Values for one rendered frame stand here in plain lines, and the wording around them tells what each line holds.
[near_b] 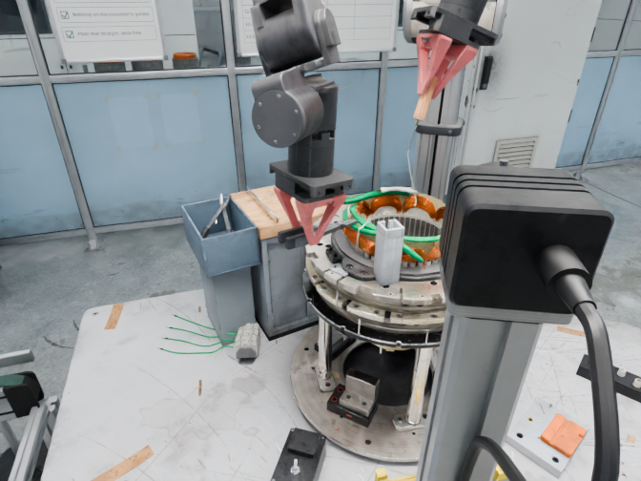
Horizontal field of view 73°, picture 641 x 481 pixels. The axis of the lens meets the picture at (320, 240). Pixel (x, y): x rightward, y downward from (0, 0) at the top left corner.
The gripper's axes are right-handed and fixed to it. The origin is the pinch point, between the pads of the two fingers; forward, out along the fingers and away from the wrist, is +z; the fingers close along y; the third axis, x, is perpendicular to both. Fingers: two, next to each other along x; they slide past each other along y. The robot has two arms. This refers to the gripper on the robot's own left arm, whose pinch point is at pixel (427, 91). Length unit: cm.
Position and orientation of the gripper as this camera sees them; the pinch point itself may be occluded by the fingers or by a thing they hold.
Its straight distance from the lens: 65.5
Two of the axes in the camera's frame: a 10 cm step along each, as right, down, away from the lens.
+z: -3.2, 8.9, 3.2
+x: -2.3, -4.0, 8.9
